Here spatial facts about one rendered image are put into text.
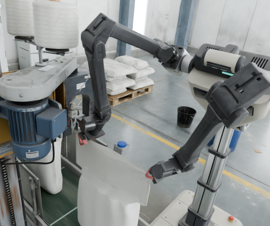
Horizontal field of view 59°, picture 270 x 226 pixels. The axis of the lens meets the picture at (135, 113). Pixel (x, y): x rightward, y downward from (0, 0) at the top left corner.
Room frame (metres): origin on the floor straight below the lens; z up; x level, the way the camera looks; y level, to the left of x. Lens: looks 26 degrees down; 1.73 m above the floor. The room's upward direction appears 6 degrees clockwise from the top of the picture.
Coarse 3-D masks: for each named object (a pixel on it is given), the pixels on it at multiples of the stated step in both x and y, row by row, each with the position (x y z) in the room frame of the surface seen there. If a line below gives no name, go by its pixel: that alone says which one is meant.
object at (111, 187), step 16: (96, 144) 1.04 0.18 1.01; (80, 160) 1.10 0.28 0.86; (96, 160) 1.02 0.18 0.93; (112, 160) 0.95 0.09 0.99; (128, 160) 0.93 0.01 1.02; (80, 176) 1.04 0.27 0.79; (96, 176) 1.01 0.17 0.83; (112, 176) 0.95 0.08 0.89; (128, 176) 0.91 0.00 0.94; (144, 176) 0.87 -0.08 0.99; (80, 192) 1.01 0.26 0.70; (96, 192) 0.93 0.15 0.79; (112, 192) 0.92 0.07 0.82; (128, 192) 0.91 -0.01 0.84; (144, 192) 0.86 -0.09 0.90; (80, 208) 1.01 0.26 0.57; (96, 208) 0.91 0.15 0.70; (112, 208) 0.85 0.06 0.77; (128, 208) 0.85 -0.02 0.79; (80, 224) 1.02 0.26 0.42; (96, 224) 0.90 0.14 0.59; (112, 224) 0.84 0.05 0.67; (128, 224) 0.84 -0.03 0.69
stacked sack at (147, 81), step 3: (147, 78) 4.65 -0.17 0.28; (135, 81) 4.42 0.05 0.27; (138, 81) 4.43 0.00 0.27; (141, 81) 4.47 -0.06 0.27; (144, 81) 4.50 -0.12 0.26; (147, 81) 4.53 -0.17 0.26; (150, 81) 4.58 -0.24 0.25; (135, 84) 4.27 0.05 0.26; (138, 84) 4.30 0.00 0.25; (141, 84) 4.36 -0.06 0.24; (144, 84) 4.42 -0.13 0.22; (147, 84) 4.49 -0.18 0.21; (150, 84) 4.58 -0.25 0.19; (126, 87) 4.33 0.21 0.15; (129, 87) 4.26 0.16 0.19; (132, 87) 4.23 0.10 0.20; (135, 87) 4.23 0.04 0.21; (138, 87) 4.28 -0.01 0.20; (141, 87) 4.36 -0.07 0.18
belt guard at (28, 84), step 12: (60, 60) 1.14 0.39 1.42; (72, 60) 1.16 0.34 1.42; (24, 72) 0.90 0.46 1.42; (36, 72) 0.92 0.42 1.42; (48, 72) 0.94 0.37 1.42; (60, 72) 0.96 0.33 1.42; (0, 84) 0.75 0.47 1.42; (12, 84) 0.76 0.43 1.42; (24, 84) 0.77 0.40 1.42; (36, 84) 0.79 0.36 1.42; (48, 84) 0.82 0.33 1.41; (12, 96) 0.74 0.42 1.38; (24, 96) 0.74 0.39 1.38; (36, 96) 0.76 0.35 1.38
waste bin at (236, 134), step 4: (236, 132) 2.66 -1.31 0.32; (240, 132) 2.71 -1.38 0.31; (232, 136) 2.65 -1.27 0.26; (236, 136) 2.67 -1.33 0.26; (212, 140) 2.75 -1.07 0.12; (232, 140) 2.66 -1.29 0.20; (236, 140) 2.69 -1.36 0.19; (208, 144) 2.80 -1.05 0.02; (212, 144) 2.73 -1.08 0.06; (232, 144) 2.67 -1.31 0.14; (236, 144) 2.73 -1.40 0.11; (232, 148) 2.68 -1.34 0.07
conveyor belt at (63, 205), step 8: (64, 168) 1.57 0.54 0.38; (64, 176) 1.47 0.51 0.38; (72, 176) 1.48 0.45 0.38; (64, 184) 1.38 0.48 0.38; (72, 184) 1.39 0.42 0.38; (64, 192) 1.30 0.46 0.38; (72, 192) 1.31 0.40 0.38; (48, 200) 1.21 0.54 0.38; (56, 200) 1.22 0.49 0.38; (64, 200) 1.23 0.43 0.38; (72, 200) 1.24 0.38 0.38; (48, 208) 1.15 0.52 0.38; (56, 208) 1.15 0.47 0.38; (64, 208) 1.16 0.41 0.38; (72, 208) 1.17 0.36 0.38; (48, 216) 1.08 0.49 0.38; (56, 216) 1.09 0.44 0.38; (64, 216) 1.10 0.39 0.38; (72, 216) 1.10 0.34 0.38; (56, 224) 1.03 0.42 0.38; (64, 224) 1.04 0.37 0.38; (72, 224) 1.04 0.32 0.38
